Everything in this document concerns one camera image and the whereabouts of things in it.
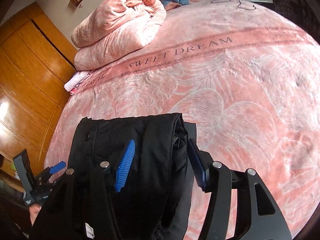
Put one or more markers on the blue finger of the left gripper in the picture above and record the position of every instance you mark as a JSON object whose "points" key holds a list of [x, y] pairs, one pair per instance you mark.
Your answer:
{"points": [[58, 167]]}

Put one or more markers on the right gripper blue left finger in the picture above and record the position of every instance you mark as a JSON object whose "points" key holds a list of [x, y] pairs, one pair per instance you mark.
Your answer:
{"points": [[124, 164]]}

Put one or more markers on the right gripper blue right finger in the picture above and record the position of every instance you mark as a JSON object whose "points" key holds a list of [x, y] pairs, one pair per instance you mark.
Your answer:
{"points": [[200, 162]]}

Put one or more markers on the black padded pants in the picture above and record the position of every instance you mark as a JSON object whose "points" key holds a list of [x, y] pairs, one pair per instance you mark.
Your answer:
{"points": [[127, 178]]}

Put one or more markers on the folded white pink towel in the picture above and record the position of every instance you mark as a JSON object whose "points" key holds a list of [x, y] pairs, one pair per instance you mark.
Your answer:
{"points": [[76, 79]]}

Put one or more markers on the pink Sweet Dream bedspread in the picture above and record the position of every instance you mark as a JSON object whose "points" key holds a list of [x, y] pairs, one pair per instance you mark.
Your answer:
{"points": [[245, 75]]}

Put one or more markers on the wooden wardrobe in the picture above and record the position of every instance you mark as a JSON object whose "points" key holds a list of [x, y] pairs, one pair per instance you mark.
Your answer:
{"points": [[36, 62]]}

